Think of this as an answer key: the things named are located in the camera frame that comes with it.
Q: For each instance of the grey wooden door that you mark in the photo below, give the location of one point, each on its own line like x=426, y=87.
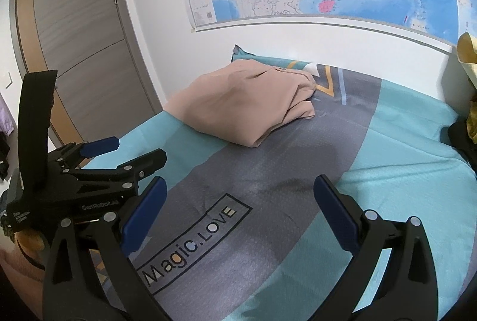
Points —
x=82, y=26

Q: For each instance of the person's left hand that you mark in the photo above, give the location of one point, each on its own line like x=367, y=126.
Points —
x=31, y=241

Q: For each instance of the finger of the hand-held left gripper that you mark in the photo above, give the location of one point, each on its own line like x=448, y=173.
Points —
x=145, y=162
x=100, y=146

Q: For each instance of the cream yellow garment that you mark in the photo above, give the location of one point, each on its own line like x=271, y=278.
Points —
x=467, y=52

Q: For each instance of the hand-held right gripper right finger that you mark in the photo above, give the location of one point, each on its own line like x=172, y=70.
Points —
x=335, y=213

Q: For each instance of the purple cloth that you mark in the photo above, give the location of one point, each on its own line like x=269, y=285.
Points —
x=4, y=116

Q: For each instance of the person's left forearm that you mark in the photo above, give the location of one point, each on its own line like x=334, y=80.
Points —
x=15, y=276

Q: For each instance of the pink jacket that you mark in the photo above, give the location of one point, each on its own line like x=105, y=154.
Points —
x=242, y=101

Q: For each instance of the dark garment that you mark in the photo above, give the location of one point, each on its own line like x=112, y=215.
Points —
x=456, y=138

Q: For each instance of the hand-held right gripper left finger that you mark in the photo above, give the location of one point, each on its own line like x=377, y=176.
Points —
x=145, y=215

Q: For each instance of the black cloth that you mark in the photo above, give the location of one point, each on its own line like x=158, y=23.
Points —
x=3, y=160

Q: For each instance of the teal grey printed bed sheet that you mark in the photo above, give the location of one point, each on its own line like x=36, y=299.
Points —
x=298, y=157

